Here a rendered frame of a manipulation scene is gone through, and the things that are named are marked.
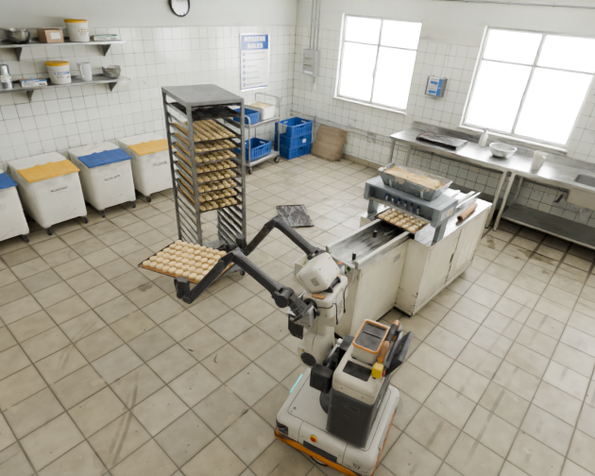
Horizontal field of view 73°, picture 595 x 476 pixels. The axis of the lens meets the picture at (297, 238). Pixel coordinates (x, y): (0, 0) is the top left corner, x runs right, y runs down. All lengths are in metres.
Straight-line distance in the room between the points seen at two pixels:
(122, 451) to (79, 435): 0.33
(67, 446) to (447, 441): 2.51
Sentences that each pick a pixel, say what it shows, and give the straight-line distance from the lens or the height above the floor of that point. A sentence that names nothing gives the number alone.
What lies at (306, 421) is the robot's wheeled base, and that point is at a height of 0.28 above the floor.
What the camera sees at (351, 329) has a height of 0.23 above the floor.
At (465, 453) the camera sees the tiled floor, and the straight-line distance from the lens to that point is 3.25.
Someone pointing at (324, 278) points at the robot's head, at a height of 1.27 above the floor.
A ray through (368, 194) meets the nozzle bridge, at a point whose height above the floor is 1.08.
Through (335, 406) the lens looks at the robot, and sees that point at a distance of 2.48.
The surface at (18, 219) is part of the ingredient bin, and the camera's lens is 5.33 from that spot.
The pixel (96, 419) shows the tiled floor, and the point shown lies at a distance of 3.32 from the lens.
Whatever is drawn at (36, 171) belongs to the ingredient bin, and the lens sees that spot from 5.36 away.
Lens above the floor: 2.55
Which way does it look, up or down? 31 degrees down
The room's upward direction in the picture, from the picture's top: 4 degrees clockwise
